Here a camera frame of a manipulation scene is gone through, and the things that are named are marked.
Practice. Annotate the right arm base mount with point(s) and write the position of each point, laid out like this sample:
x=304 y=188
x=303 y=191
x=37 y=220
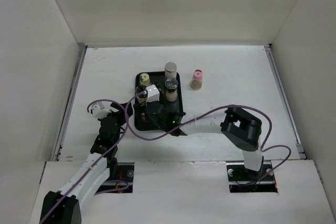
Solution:
x=242 y=181

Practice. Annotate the black rectangular tray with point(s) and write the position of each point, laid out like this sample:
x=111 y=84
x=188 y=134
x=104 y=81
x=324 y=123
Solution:
x=173 y=107

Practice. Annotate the grey grinder top bottle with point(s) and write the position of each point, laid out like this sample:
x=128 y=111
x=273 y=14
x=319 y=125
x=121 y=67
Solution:
x=171 y=86

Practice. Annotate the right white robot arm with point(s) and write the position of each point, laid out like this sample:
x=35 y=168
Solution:
x=239 y=126

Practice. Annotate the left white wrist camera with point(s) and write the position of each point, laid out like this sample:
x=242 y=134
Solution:
x=97 y=109

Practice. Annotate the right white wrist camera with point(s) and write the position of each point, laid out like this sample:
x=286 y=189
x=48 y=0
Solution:
x=153 y=94

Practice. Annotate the pink cap spice bottle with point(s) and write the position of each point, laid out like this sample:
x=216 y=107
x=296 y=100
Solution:
x=197 y=80

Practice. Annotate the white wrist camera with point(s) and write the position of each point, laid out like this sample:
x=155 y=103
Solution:
x=153 y=94
x=97 y=109

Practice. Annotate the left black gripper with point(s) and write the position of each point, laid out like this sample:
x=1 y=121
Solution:
x=118 y=114

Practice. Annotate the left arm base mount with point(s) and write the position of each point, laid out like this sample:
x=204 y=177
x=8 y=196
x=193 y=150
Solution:
x=120 y=180

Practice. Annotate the red label jar white lid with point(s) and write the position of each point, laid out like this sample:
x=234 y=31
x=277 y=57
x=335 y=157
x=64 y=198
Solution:
x=143 y=117

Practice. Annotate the black grinder top bottle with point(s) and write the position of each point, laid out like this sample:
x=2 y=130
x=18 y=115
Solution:
x=141 y=94

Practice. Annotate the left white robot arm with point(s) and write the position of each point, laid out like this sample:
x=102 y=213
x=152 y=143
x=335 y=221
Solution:
x=67 y=204

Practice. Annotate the yellow cap spice bottle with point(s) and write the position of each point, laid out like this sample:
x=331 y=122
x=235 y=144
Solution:
x=144 y=79

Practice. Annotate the black cap small pepper bottle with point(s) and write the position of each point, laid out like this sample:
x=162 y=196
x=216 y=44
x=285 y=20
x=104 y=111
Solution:
x=161 y=91

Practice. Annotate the blue label silver cap bottle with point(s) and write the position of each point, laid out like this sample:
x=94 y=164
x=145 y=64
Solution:
x=170 y=70

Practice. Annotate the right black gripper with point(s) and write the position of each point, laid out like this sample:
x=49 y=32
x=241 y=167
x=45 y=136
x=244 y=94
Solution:
x=140 y=109

